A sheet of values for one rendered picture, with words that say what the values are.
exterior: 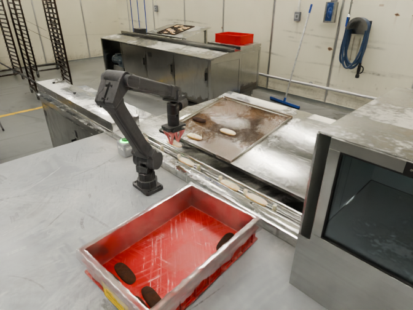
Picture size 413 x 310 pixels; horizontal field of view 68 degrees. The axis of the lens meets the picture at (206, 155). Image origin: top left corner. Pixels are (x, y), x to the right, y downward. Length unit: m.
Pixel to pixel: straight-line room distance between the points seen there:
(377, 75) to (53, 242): 4.38
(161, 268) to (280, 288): 0.36
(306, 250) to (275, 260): 0.19
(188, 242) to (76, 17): 8.03
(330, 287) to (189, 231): 0.49
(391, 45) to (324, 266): 4.08
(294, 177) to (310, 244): 0.50
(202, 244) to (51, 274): 0.47
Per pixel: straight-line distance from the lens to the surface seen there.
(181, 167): 1.41
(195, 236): 1.10
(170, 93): 1.34
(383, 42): 4.77
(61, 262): 1.12
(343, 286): 0.89
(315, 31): 5.13
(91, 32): 8.94
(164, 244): 1.08
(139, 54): 5.46
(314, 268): 0.90
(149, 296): 0.94
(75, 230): 1.22
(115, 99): 1.03
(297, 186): 1.27
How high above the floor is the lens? 1.57
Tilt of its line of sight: 28 degrees down
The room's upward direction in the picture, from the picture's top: straight up
